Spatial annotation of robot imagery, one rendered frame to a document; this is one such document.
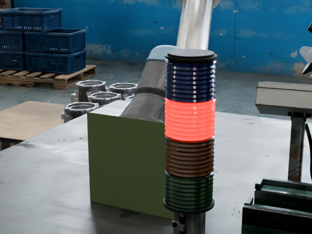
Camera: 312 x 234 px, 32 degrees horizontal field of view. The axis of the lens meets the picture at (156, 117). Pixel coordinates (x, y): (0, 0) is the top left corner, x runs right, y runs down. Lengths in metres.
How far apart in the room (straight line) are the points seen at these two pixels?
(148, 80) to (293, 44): 5.42
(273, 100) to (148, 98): 0.27
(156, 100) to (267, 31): 5.50
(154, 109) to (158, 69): 0.10
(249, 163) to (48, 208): 0.56
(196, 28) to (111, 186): 0.50
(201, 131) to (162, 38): 6.51
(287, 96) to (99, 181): 0.44
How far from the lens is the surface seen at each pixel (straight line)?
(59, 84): 5.95
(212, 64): 0.63
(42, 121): 3.51
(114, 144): 1.17
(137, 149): 1.15
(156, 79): 1.22
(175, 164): 0.65
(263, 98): 1.13
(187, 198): 0.66
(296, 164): 1.18
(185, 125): 0.63
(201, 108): 0.63
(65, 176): 1.41
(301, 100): 1.12
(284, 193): 1.02
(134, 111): 1.17
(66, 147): 1.61
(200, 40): 1.46
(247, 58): 6.76
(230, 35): 6.79
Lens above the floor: 1.32
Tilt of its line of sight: 16 degrees down
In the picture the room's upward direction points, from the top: straight up
